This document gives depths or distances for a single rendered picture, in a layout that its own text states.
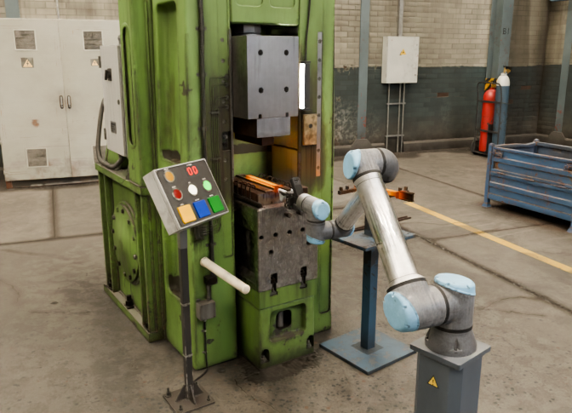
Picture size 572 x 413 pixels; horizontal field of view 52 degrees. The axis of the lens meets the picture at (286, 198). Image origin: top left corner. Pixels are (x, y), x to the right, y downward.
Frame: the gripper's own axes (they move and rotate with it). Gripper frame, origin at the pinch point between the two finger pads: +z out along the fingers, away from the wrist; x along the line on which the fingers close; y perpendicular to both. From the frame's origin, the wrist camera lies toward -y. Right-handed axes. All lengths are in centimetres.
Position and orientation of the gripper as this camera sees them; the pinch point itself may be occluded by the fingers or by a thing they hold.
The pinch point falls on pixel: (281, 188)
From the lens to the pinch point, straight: 302.1
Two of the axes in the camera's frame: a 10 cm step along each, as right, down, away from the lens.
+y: -0.2, 9.6, 2.8
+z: -5.4, -2.4, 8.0
